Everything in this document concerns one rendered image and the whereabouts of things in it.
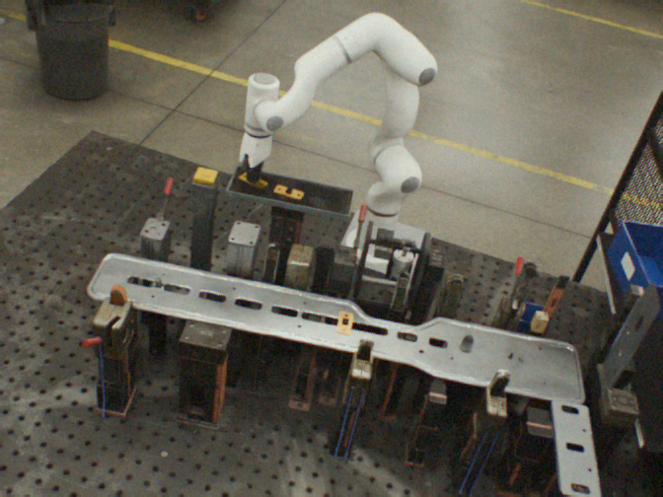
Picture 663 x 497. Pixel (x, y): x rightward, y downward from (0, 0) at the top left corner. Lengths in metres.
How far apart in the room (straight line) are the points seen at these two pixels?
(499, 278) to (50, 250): 1.59
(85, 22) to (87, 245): 2.13
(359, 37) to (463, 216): 2.38
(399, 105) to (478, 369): 0.80
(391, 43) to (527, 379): 0.98
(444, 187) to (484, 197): 0.24
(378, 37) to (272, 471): 1.21
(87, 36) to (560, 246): 2.90
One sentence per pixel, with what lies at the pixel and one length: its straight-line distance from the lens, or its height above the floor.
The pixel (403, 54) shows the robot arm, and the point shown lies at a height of 1.59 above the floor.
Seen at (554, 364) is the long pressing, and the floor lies 1.00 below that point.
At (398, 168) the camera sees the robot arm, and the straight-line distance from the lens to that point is 2.44.
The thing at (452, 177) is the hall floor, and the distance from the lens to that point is 4.70.
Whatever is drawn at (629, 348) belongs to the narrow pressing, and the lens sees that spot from 2.17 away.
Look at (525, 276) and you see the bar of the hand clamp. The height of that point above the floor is 1.17.
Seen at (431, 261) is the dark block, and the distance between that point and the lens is 2.24.
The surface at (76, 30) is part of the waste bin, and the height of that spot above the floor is 0.47.
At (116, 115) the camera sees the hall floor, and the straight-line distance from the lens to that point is 4.82.
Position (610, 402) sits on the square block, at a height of 1.06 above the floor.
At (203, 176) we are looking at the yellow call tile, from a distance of 2.34.
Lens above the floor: 2.52
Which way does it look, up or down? 40 degrees down
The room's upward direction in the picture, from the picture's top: 11 degrees clockwise
